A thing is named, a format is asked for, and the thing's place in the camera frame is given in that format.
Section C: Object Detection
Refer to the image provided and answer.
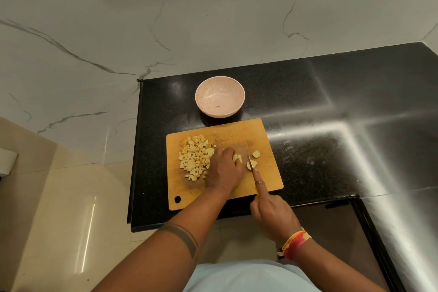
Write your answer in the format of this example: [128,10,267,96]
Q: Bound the pink speckled bowl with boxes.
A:
[195,76,246,119]

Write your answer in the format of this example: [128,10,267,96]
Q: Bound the red orange thread bracelet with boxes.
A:
[276,226,313,261]

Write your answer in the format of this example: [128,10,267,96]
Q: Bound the wooden cutting board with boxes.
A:
[166,118,285,212]

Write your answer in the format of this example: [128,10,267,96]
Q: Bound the pile of diced potato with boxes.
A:
[177,135,218,183]

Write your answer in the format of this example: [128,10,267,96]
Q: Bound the person's left forearm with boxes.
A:
[92,189,230,292]

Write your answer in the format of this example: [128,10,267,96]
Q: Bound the person's right hand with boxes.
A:
[250,170,302,245]

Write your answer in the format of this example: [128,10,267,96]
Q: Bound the yellow handled kitchen knife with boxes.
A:
[247,155,260,197]

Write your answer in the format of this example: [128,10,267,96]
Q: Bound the person's left hand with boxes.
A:
[204,147,247,197]

